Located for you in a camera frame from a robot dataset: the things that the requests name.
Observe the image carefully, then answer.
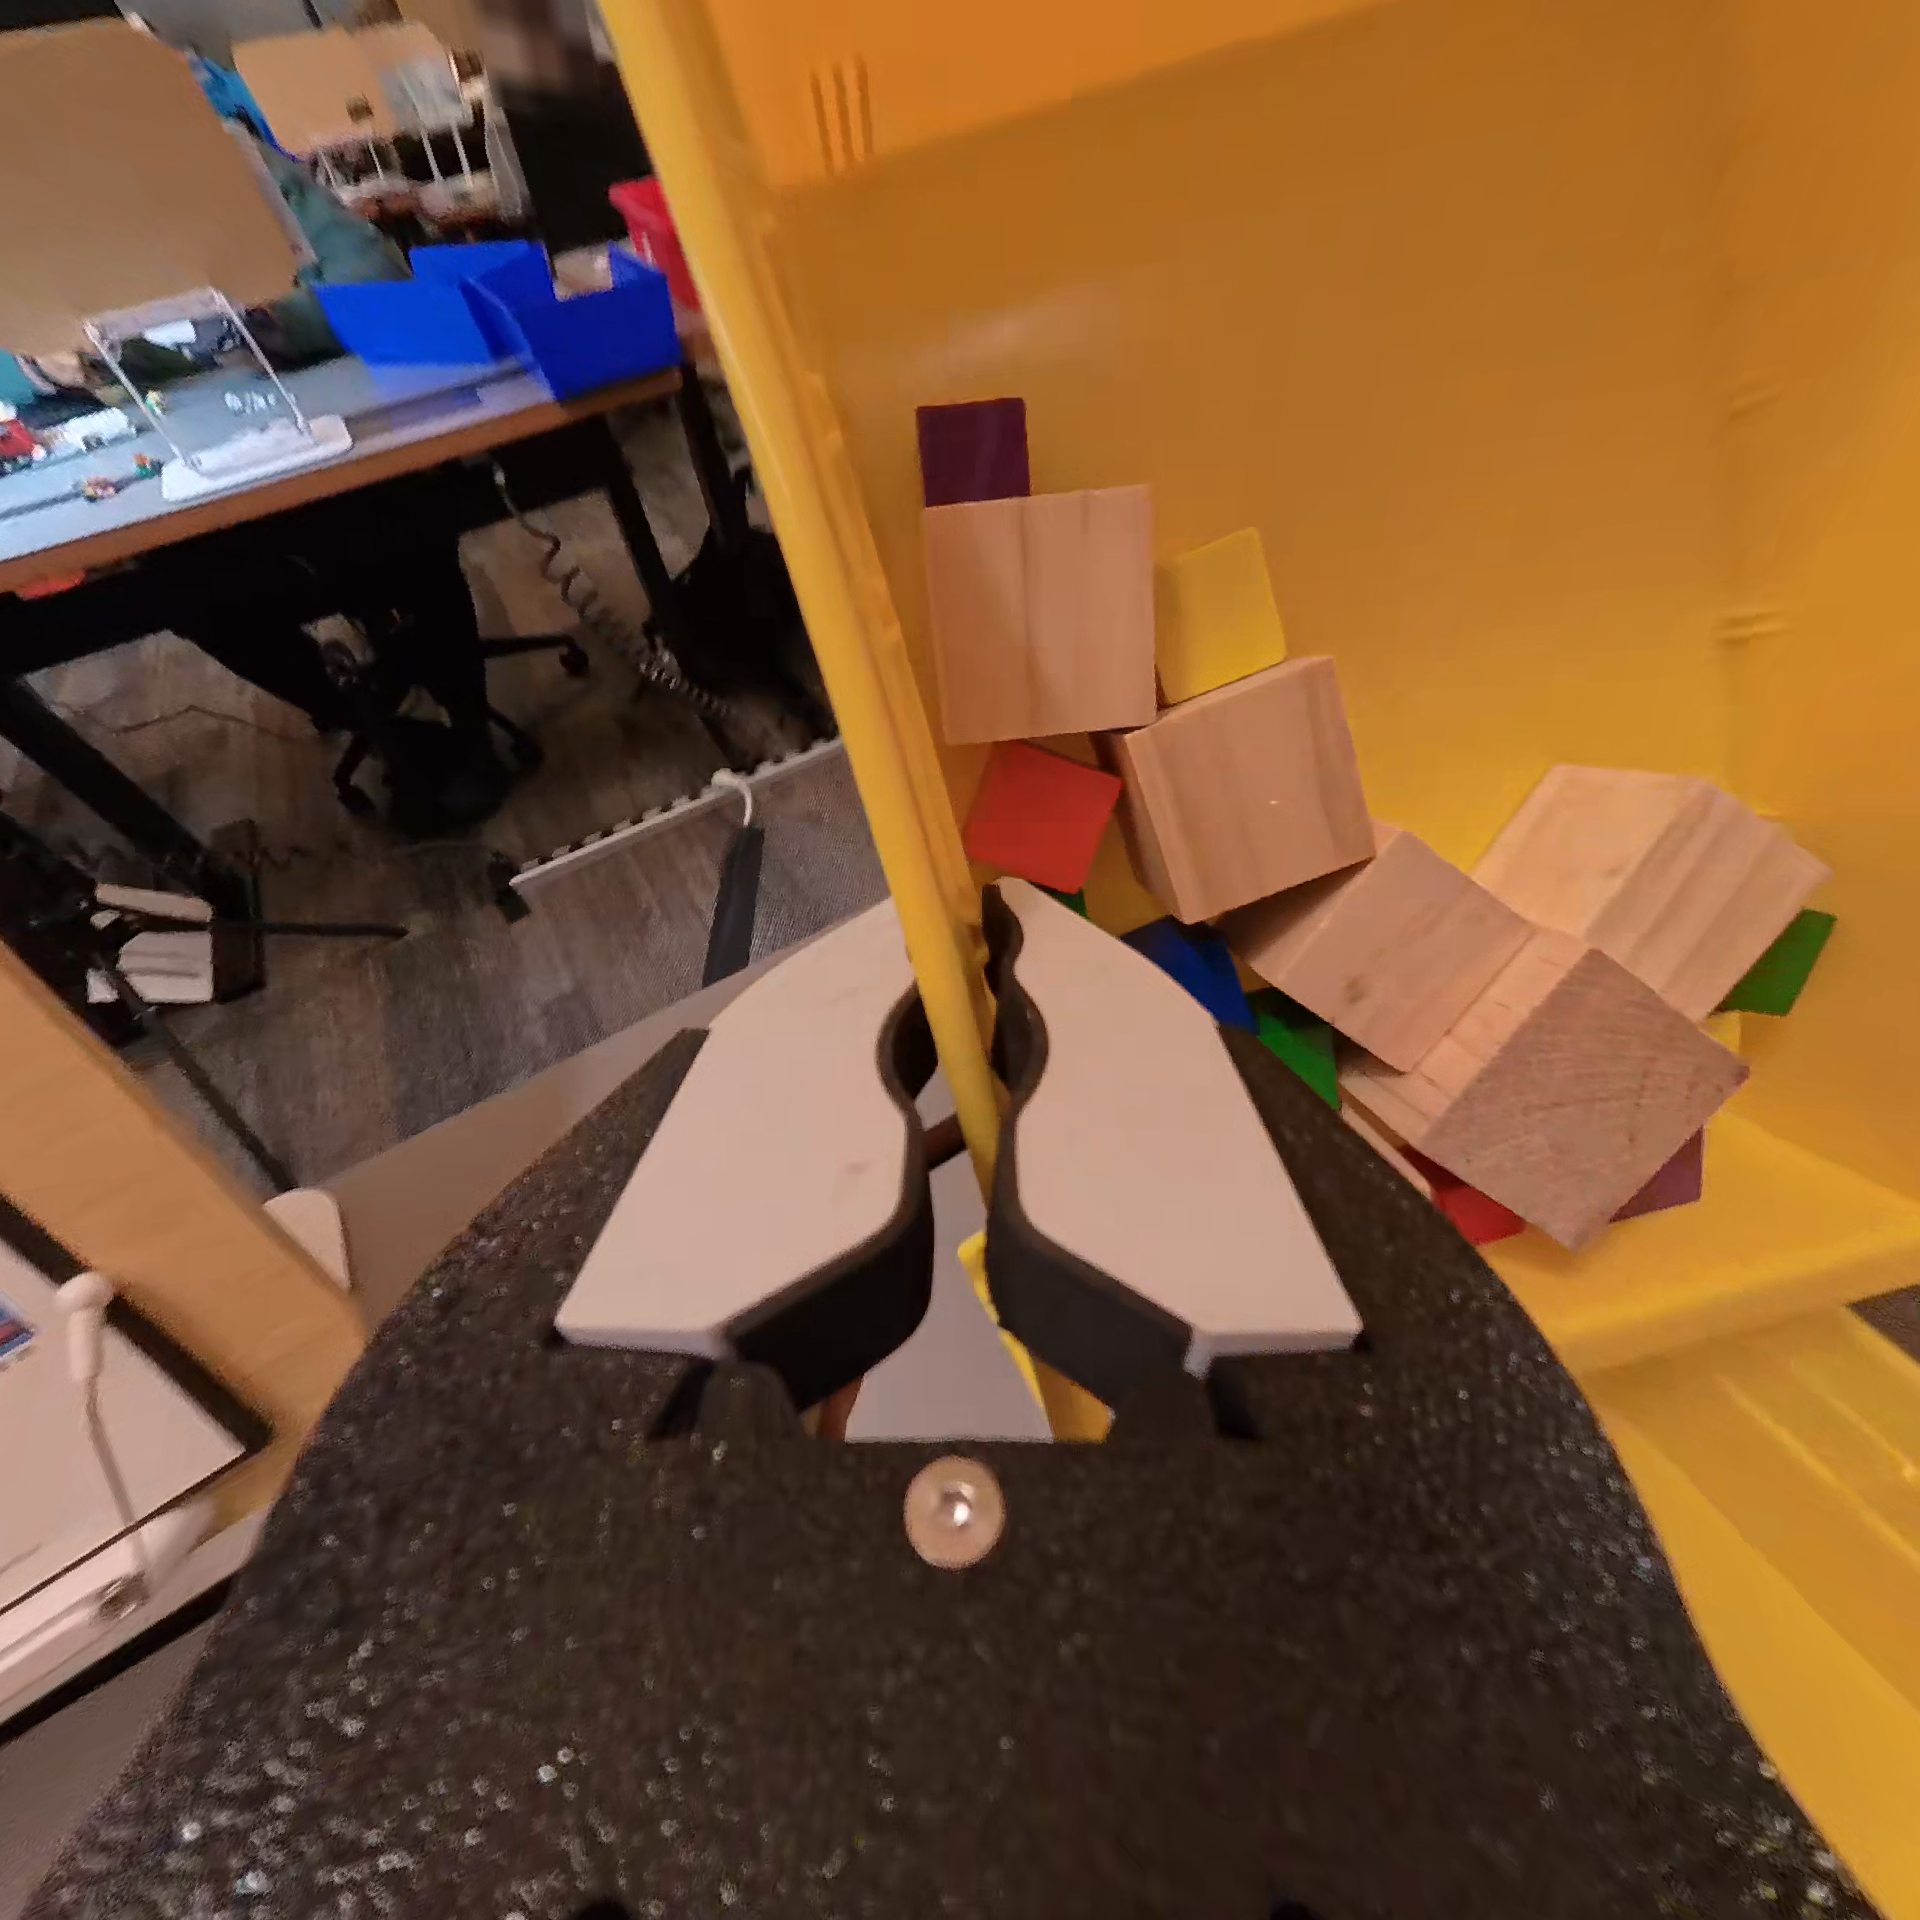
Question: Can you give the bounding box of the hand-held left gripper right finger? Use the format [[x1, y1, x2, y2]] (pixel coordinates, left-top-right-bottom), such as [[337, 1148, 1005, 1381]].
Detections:
[[983, 882, 1367, 1425]]

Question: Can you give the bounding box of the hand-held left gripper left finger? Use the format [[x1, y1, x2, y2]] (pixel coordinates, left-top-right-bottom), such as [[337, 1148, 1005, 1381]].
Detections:
[[552, 896, 938, 1412]]

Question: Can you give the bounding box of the pile of wooden cubes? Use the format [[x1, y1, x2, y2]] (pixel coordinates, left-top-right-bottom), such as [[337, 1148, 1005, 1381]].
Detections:
[[914, 397, 1841, 1256]]

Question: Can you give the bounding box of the yellow plastic box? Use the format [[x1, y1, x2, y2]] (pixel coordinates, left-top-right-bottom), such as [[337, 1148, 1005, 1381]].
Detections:
[[1560, 1305, 1920, 1920], [599, 0, 1920, 1442]]

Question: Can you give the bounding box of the black office chair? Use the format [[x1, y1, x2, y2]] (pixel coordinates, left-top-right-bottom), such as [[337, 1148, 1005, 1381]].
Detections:
[[299, 592, 589, 835]]

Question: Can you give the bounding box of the printed sheet on wooden board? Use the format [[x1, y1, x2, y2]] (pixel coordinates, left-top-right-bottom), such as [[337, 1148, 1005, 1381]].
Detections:
[[0, 944, 369, 1623]]

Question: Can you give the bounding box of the grey table with wooden edge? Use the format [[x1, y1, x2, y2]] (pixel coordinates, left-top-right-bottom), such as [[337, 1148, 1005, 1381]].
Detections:
[[0, 352, 752, 932]]

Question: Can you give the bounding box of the blue plastic bin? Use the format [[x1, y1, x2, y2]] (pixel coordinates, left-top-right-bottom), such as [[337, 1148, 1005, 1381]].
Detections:
[[457, 247, 684, 405], [307, 241, 549, 369]]

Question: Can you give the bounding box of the clear acrylic stand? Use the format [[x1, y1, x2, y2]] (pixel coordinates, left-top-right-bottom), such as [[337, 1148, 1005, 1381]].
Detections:
[[82, 292, 354, 505]]

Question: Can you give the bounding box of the red plastic bin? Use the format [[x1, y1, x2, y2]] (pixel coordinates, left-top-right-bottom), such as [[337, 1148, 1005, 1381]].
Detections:
[[608, 177, 705, 308]]

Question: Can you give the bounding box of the small cardboard sheet on stand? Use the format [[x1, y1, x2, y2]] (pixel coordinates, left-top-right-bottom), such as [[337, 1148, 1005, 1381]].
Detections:
[[232, 24, 505, 204]]

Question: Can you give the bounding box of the large cardboard sheet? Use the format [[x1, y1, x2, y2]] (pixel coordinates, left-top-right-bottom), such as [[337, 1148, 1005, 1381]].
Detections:
[[0, 17, 303, 355]]

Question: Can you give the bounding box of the white floor cable cover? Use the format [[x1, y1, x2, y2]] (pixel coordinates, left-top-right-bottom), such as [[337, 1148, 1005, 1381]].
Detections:
[[511, 736, 848, 922]]

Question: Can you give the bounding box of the coiled black cable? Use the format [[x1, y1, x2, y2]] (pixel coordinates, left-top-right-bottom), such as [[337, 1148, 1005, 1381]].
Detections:
[[496, 465, 730, 723]]

